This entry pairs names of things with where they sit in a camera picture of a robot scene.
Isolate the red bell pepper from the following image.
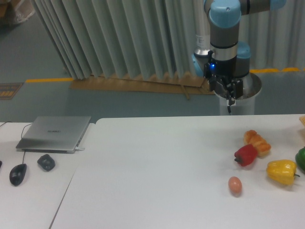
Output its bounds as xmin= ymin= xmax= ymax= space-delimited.
xmin=234 ymin=144 xmax=258 ymax=167

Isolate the black computer mouse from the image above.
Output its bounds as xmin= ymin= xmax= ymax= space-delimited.
xmin=9 ymin=163 xmax=27 ymax=187

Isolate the orange bread loaf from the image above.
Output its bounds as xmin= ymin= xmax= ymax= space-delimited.
xmin=244 ymin=130 xmax=271 ymax=157

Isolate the grey pleated curtain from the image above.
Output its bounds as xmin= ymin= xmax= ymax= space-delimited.
xmin=32 ymin=0 xmax=305 ymax=80

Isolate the yellow woven basket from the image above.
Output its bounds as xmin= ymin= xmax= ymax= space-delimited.
xmin=299 ymin=115 xmax=305 ymax=126

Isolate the green bell pepper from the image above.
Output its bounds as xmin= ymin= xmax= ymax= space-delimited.
xmin=295 ymin=147 xmax=305 ymax=173

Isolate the brown egg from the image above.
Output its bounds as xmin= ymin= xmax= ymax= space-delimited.
xmin=228 ymin=177 xmax=242 ymax=193

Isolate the silver laptop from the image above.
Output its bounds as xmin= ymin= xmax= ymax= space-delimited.
xmin=16 ymin=116 xmax=91 ymax=153

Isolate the black small case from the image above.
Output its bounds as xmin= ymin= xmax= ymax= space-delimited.
xmin=37 ymin=154 xmax=56 ymax=172

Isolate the brown cardboard sheet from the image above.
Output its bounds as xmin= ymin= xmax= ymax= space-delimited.
xmin=70 ymin=72 xmax=213 ymax=100

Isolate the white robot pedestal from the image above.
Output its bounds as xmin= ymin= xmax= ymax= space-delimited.
xmin=215 ymin=73 xmax=262 ymax=115

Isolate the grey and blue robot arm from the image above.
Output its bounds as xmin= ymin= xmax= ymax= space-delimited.
xmin=192 ymin=0 xmax=305 ymax=100

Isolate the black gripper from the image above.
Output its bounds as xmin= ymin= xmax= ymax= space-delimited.
xmin=203 ymin=51 xmax=243 ymax=99

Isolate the yellow bell pepper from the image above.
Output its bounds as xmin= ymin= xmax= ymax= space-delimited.
xmin=266 ymin=159 xmax=300 ymax=185

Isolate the black mouse cable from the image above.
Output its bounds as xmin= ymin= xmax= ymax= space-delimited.
xmin=0 ymin=121 xmax=33 ymax=165

